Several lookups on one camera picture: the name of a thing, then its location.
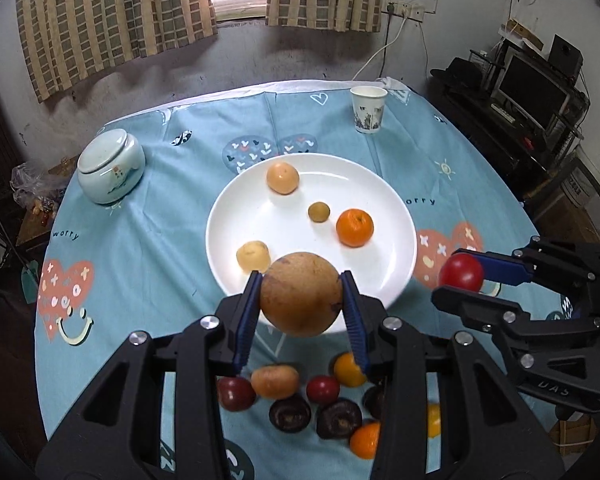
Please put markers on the pale yellow fruit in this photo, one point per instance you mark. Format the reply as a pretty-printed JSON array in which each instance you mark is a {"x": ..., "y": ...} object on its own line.
[{"x": 252, "y": 256}]

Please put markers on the small olive longan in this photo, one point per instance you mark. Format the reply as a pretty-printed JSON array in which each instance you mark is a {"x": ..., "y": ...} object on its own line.
[{"x": 318, "y": 211}]

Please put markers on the dark water chestnut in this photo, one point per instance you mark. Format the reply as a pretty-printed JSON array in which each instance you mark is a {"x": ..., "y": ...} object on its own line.
[
  {"x": 338, "y": 419},
  {"x": 374, "y": 402},
  {"x": 290, "y": 414}
]

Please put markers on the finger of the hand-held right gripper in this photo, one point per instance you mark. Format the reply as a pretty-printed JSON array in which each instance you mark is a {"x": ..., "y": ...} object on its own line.
[
  {"x": 472, "y": 307},
  {"x": 505, "y": 269}
]

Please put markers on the teal dustpan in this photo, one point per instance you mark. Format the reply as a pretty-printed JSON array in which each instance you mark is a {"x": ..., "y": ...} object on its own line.
[{"x": 30, "y": 282}]

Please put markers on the pale green jar lid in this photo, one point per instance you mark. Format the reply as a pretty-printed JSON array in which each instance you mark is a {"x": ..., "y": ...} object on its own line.
[{"x": 101, "y": 152}]

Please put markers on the pale green ceramic jar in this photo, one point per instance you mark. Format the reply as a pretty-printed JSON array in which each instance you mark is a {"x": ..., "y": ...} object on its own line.
[{"x": 115, "y": 180}]

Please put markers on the small wooden side table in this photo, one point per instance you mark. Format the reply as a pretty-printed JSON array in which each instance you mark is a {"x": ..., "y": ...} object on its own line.
[{"x": 32, "y": 232}]

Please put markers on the black media stand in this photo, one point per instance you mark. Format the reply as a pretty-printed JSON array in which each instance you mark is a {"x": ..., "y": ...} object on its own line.
[{"x": 485, "y": 120}]

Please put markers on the red cherry tomato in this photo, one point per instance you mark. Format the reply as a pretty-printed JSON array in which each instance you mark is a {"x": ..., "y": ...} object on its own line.
[
  {"x": 323, "y": 389},
  {"x": 461, "y": 272}
]

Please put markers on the grey printed box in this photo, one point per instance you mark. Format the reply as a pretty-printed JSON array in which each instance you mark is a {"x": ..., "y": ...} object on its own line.
[{"x": 577, "y": 185}]

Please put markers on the printed paper cup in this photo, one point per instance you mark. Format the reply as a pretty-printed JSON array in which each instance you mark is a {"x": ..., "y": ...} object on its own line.
[{"x": 367, "y": 110}]

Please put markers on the computer monitor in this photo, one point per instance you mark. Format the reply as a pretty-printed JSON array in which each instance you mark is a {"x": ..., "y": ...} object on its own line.
[{"x": 527, "y": 90}]

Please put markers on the clear plastic bag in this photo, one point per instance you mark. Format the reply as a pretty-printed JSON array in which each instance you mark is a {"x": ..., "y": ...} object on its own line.
[{"x": 35, "y": 180}]

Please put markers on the white power strip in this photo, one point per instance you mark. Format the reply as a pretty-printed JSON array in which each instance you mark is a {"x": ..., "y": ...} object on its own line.
[{"x": 404, "y": 10}]

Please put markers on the black hat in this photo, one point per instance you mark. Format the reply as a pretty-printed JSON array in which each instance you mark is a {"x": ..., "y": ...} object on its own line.
[{"x": 457, "y": 75}]

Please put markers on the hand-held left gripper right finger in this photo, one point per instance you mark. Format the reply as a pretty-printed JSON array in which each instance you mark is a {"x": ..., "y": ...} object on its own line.
[{"x": 353, "y": 321}]

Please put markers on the tan round fruit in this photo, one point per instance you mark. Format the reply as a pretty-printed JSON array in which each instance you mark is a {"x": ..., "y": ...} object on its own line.
[{"x": 282, "y": 178}]

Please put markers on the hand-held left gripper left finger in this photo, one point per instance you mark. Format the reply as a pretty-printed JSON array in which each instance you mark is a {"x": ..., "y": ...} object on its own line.
[{"x": 246, "y": 321}]

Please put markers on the dark red plum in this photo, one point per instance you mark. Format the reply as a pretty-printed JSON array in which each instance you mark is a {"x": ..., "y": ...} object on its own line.
[{"x": 236, "y": 394}]

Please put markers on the white round plate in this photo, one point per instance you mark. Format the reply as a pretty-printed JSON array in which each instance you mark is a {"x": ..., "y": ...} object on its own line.
[{"x": 300, "y": 255}]

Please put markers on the round brown pear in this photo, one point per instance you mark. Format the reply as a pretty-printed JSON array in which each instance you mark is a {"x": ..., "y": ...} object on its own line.
[{"x": 300, "y": 294}]

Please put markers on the brown-orange oval fruit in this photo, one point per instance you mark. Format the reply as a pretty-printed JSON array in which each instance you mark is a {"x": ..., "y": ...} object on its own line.
[{"x": 275, "y": 381}]

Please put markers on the black speaker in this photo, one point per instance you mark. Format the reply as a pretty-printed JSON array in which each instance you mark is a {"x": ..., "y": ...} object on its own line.
[{"x": 566, "y": 54}]

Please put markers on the orange mandarin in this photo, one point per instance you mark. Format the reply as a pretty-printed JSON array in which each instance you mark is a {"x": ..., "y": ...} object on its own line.
[
  {"x": 365, "y": 441},
  {"x": 347, "y": 370},
  {"x": 354, "y": 228}
]

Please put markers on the cardboard box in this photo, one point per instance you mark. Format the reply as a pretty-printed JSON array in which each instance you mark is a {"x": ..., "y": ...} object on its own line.
[{"x": 575, "y": 430}]

